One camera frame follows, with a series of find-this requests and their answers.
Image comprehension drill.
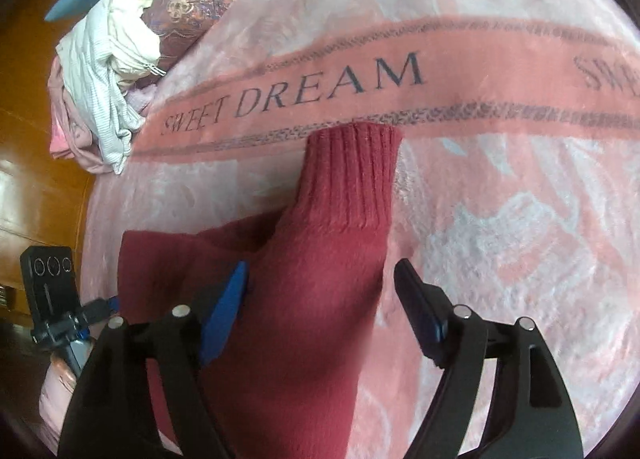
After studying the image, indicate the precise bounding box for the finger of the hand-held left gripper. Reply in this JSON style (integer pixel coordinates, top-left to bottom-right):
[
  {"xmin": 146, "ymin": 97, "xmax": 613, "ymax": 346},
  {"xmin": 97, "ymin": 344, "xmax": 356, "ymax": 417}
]
[{"xmin": 79, "ymin": 295, "xmax": 122, "ymax": 329}]

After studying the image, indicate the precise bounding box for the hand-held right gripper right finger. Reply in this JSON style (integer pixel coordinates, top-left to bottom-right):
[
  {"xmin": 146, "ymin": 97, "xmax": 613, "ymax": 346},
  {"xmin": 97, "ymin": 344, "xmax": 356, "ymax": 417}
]
[{"xmin": 394, "ymin": 259, "xmax": 583, "ymax": 459}]

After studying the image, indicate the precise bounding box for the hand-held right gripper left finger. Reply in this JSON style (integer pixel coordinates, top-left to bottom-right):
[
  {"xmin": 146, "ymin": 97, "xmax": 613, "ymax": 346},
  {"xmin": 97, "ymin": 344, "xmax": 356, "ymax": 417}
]
[{"xmin": 57, "ymin": 260, "xmax": 250, "ymax": 459}]

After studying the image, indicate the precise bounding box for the pink printed blanket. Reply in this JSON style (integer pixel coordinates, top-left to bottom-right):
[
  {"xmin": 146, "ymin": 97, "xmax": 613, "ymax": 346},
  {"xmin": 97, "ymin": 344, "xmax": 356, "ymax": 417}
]
[{"xmin": 80, "ymin": 0, "xmax": 640, "ymax": 459}]

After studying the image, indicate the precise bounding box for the dark red knit sweater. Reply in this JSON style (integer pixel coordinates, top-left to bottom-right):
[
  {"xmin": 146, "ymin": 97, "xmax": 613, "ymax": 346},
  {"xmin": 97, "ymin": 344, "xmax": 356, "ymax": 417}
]
[{"xmin": 117, "ymin": 122, "xmax": 405, "ymax": 459}]

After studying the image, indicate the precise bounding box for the pale pink garment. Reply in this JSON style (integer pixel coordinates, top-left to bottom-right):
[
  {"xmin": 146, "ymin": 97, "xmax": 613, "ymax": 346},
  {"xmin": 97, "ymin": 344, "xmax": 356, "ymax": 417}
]
[{"xmin": 49, "ymin": 59, "xmax": 151, "ymax": 174}]

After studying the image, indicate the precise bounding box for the white crumpled garment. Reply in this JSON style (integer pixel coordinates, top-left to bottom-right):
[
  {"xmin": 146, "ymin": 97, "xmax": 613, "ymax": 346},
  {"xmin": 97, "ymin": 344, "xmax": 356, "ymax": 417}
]
[{"xmin": 56, "ymin": 0, "xmax": 166, "ymax": 175}]

